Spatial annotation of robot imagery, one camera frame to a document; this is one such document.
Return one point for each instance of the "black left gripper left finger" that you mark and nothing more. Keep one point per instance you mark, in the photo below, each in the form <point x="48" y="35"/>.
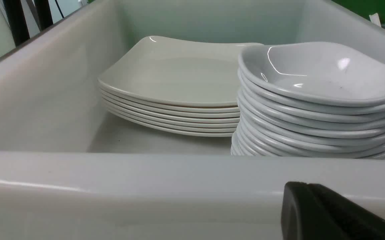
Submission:
<point x="304" y="217"/>

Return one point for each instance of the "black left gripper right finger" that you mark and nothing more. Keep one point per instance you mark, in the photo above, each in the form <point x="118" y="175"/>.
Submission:
<point x="357" y="222"/>

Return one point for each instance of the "stack of white bowls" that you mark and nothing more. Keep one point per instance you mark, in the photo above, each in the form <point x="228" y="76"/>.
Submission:
<point x="312" y="99"/>

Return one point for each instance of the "stack of white square plates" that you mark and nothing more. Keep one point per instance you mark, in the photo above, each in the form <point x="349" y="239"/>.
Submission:
<point x="176" y="86"/>

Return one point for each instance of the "green cloth backdrop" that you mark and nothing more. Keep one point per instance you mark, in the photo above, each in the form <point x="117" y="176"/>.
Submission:
<point x="364" y="8"/>

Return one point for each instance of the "large white plastic bin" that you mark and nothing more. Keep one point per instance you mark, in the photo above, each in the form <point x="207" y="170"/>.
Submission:
<point x="69" y="170"/>

